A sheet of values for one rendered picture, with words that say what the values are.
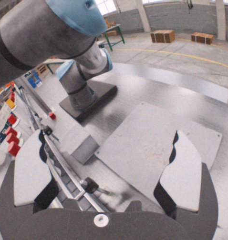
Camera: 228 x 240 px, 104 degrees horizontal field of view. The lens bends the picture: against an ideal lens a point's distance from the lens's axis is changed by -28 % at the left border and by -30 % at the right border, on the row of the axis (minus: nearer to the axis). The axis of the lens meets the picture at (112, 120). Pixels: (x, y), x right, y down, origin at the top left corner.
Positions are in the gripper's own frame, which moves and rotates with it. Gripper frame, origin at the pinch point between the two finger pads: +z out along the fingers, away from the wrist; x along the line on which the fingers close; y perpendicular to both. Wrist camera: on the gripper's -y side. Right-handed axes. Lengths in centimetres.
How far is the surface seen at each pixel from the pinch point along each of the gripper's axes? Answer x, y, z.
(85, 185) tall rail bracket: -5.3, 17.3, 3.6
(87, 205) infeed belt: -6.8, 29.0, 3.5
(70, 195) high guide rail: -9.3, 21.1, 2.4
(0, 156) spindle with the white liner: -63, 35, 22
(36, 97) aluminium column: -47, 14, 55
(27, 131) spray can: -37, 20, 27
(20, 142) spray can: -27.8, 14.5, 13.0
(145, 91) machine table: 17, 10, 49
